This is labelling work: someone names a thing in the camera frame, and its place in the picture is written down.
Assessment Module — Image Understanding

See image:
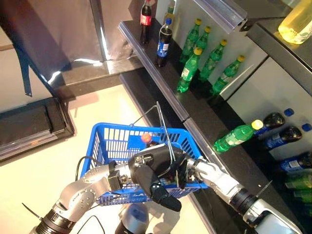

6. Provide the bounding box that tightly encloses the black low display base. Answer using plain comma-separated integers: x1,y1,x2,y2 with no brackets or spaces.
0,97,75,161

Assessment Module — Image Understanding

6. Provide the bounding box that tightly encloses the dark cola bottle red cap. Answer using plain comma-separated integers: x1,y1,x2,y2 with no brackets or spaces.
139,0,153,45
140,132,161,149

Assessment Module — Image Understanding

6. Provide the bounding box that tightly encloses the dark blue metal strut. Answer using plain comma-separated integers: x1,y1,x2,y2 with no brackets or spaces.
20,58,33,98

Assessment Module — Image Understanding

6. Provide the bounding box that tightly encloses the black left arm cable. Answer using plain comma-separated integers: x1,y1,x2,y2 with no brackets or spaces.
75,156,105,182

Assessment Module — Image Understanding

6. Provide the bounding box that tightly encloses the large yellow tea bottle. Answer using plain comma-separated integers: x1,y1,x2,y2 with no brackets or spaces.
277,0,312,45

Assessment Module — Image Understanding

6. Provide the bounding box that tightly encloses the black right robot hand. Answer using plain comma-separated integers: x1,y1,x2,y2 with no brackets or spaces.
170,150,190,190

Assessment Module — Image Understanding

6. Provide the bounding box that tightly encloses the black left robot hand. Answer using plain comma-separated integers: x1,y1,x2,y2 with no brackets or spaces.
128,143,182,212

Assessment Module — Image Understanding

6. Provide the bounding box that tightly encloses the blue plastic shopping basket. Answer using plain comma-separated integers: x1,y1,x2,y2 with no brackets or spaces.
79,101,210,207

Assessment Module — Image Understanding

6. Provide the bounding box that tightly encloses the green drink can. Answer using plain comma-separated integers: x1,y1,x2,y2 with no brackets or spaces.
292,189,312,203
284,174,312,190

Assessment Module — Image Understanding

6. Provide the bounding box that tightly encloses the small yellow tea bottle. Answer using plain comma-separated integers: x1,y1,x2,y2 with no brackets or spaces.
162,1,176,25

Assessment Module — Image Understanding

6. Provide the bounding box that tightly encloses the silver left robot leg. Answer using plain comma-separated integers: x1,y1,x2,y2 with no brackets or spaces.
114,203,150,234

